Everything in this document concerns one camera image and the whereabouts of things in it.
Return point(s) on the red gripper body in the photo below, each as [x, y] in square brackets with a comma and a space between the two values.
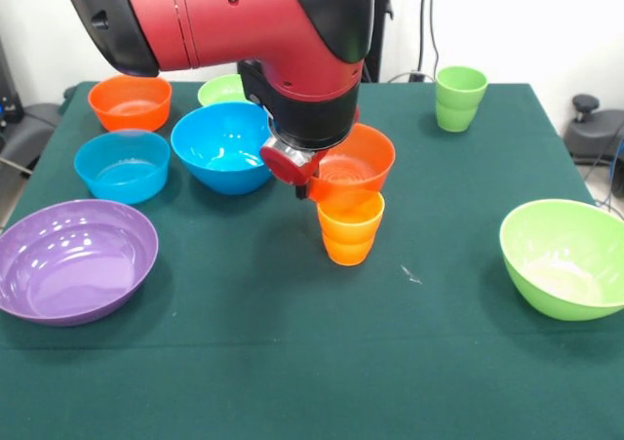
[285, 164]

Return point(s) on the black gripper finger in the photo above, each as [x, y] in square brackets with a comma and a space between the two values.
[302, 191]

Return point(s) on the orange-yellow stepped cup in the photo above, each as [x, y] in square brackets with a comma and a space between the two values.
[348, 240]

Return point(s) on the orange bowl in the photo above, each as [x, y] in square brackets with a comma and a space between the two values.
[370, 157]
[129, 113]

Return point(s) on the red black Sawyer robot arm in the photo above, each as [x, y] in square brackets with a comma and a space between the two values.
[253, 25]

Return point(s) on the large blue bowl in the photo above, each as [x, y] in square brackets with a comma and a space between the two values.
[219, 167]

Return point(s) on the small light green bowl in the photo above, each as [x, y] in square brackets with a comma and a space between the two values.
[219, 91]

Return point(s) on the dark green tablecloth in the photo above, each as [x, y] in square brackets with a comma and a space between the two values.
[312, 337]

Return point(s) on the small blue bowl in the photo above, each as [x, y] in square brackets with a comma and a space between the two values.
[122, 181]

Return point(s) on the green stepped cup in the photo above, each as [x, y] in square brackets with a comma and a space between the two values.
[460, 98]

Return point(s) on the purple bowl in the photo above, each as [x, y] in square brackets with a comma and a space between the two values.
[73, 274]

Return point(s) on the grey stand base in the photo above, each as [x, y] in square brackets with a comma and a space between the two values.
[595, 137]
[29, 128]

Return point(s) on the large green bowl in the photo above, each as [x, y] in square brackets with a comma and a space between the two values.
[560, 274]

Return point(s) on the black device with blue light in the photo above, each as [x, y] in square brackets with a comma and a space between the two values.
[10, 98]

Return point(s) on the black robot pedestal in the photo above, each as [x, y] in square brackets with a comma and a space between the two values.
[380, 30]

